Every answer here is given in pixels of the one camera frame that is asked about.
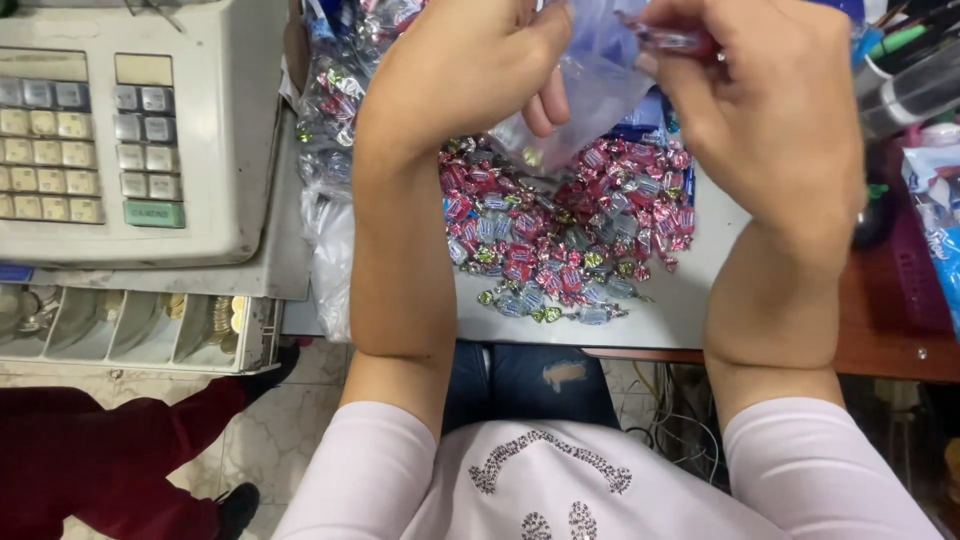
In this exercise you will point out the person's pink shirt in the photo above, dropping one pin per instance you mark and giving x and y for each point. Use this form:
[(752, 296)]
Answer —
[(600, 480)]

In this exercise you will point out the white plastic sheet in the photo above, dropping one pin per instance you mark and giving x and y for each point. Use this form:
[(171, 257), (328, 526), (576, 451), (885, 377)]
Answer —
[(330, 262)]

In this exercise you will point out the beige cash register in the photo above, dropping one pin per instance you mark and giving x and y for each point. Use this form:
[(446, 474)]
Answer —
[(131, 131)]

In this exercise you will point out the purple plastic basket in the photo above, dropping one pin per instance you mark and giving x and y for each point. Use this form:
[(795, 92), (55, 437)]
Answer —
[(919, 270)]

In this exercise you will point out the clear bags of packed candies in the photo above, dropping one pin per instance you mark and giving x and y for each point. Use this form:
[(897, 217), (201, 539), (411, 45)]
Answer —
[(337, 90)]

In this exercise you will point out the red candy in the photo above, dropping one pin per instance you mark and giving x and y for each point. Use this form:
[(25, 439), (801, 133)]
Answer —
[(671, 39)]

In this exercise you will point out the clear pen holder with pens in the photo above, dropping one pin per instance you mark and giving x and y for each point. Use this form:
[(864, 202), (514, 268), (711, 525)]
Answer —
[(904, 67)]

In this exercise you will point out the small clear plastic bag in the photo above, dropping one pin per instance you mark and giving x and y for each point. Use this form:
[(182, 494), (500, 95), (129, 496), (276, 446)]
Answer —
[(577, 97)]

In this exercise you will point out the person's left hand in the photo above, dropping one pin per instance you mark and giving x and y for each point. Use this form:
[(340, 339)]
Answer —
[(457, 67)]

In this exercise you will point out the pile of wrapped candies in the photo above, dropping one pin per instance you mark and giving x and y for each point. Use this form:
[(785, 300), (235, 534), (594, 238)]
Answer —
[(566, 225)]

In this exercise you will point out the person's right fingers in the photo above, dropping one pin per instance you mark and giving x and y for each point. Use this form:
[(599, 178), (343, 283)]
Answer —
[(667, 45)]

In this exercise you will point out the cash drawer with coins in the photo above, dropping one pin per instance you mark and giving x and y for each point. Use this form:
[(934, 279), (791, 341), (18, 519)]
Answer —
[(135, 322)]

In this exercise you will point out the person's blue jeans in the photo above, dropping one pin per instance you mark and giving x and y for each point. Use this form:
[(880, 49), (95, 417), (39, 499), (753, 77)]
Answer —
[(529, 382)]

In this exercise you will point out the person's right hand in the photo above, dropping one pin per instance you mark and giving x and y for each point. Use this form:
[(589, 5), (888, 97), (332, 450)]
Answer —
[(765, 127)]

